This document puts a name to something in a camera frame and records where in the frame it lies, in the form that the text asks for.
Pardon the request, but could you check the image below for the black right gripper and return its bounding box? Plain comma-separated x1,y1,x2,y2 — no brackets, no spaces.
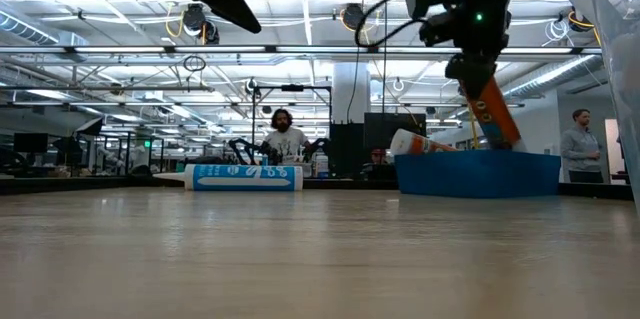
418,6,511,100

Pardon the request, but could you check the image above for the orange white sealant tube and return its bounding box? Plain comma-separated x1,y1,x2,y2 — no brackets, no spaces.
460,74,527,153
388,127,459,157

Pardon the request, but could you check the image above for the blue white silicone tube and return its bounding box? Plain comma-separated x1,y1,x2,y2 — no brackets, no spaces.
152,162,305,193

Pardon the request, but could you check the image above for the large black monitor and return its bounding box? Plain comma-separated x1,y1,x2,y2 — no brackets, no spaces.
363,111,428,151

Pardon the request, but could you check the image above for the blue plastic bin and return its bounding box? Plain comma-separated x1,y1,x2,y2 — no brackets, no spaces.
393,148,563,200

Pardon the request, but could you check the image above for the clear plastic bin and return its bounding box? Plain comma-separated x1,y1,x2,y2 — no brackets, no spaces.
563,0,640,213

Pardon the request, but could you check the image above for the small black monitor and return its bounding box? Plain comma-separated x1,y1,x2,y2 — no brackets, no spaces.
13,131,50,154

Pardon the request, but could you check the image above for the yellow hanging cable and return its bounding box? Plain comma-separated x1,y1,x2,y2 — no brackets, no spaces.
467,108,480,151

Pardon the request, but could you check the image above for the silver ventilation duct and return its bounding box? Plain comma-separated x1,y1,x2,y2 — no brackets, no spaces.
502,53,604,103

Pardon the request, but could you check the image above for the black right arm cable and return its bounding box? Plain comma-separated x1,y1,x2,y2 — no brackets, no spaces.
353,0,426,51

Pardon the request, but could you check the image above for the black background stand frame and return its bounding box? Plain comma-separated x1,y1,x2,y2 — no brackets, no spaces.
249,82,334,163

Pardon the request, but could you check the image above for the black ceiling cable reel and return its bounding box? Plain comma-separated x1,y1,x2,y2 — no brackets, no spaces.
341,2,366,31

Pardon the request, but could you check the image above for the black aluminium table frame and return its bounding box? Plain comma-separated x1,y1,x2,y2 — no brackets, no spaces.
0,174,640,202

